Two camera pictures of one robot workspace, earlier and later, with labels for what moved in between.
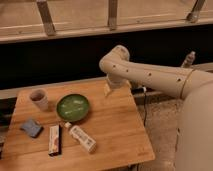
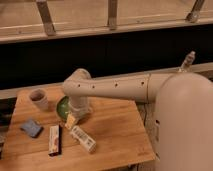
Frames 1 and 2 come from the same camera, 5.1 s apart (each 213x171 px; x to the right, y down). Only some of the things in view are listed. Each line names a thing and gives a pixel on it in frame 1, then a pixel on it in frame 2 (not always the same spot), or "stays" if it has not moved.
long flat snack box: (55, 140) stays
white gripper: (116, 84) to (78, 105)
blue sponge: (32, 128) stays
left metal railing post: (47, 17) stays
